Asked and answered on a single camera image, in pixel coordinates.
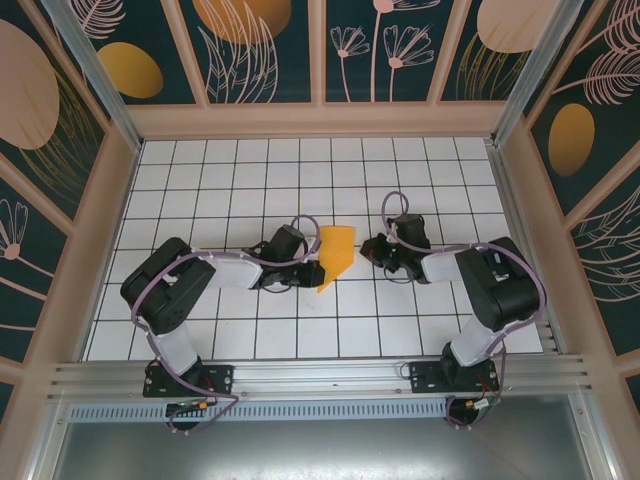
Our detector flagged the grey metal sheet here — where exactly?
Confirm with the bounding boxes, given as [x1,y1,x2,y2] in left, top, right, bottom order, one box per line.
[49,418,619,480]

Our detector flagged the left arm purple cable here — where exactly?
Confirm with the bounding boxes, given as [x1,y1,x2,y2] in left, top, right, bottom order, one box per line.
[130,214,322,436]

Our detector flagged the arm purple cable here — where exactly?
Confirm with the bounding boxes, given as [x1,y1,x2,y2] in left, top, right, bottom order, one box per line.
[382,189,549,432]
[130,214,322,436]

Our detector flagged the aluminium side rail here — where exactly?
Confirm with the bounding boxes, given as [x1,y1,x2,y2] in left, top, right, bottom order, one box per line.
[487,142,559,354]

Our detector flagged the aluminium front rail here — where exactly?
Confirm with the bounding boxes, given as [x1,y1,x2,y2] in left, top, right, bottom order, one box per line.
[47,353,594,401]

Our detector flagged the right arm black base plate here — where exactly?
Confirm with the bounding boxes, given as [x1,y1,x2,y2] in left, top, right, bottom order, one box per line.
[408,360,501,394]

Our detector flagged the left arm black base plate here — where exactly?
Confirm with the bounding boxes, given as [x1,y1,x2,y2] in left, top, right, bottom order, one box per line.
[143,362,235,399]

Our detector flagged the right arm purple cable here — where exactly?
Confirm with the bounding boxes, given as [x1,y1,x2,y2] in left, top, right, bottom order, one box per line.
[382,189,549,432]

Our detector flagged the wall panel with flower drawings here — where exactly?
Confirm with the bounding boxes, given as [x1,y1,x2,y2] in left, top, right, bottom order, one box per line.
[324,0,469,105]

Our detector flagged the wall panel with leaf drawing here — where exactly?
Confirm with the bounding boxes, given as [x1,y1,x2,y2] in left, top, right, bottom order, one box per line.
[179,0,317,106]

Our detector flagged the aluminium frame post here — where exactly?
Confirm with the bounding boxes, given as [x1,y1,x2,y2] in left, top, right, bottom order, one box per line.
[492,0,596,146]
[42,0,144,152]

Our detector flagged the wall panel with beige circle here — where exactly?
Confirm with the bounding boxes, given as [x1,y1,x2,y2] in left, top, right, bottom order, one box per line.
[439,0,547,104]

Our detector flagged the wall panel pink leaf outlines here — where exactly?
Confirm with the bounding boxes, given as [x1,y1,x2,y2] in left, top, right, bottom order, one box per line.
[569,169,640,359]

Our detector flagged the wall panel orange oval fern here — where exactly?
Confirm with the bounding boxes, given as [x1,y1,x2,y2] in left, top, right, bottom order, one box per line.
[527,0,640,217]

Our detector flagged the wall panel single pink flower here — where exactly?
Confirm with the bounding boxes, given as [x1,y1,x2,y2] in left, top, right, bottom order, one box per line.
[0,157,71,364]

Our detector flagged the wall panel large beige oval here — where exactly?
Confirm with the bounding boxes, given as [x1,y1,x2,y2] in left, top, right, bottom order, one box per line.
[0,0,110,224]

